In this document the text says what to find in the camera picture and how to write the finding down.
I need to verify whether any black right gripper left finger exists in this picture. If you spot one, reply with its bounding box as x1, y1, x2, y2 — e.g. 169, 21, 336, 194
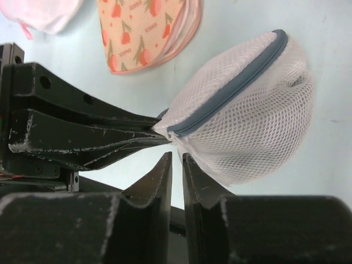
1, 152, 172, 263

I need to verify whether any white mesh laundry bag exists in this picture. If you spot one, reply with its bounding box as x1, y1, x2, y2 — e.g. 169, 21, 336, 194
153, 29, 314, 186

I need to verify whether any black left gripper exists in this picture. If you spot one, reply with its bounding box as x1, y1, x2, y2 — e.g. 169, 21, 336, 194
1, 43, 168, 192

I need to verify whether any pink round mesh laundry bag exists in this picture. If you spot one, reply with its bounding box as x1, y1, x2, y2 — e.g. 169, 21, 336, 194
1, 0, 83, 40

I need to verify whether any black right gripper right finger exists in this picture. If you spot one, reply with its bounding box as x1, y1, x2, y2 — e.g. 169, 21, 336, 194
183, 154, 351, 263

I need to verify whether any floral peach mesh laundry bag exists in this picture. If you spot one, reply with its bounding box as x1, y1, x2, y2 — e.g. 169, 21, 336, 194
97, 0, 202, 74

